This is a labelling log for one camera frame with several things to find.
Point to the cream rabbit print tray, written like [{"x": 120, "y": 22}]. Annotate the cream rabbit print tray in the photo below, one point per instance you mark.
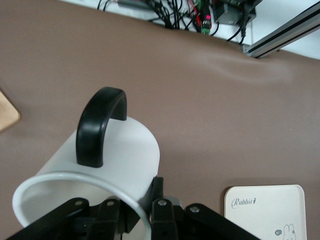
[{"x": 267, "y": 212}]

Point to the dark electronics box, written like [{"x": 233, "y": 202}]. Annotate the dark electronics box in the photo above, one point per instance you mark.
[{"x": 235, "y": 11}]

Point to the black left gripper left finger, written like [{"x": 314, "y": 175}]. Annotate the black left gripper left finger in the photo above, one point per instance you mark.
[{"x": 75, "y": 220}]

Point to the green terminal connector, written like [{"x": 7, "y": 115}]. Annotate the green terminal connector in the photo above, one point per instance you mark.
[{"x": 205, "y": 30}]

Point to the wooden mug rack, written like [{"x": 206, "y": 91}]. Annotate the wooden mug rack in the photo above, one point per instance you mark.
[{"x": 6, "y": 112}]

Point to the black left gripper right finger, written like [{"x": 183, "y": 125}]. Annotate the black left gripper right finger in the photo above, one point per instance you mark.
[{"x": 180, "y": 220}]

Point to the aluminium frame profile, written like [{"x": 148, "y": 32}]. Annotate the aluminium frame profile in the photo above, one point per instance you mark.
[{"x": 282, "y": 35}]

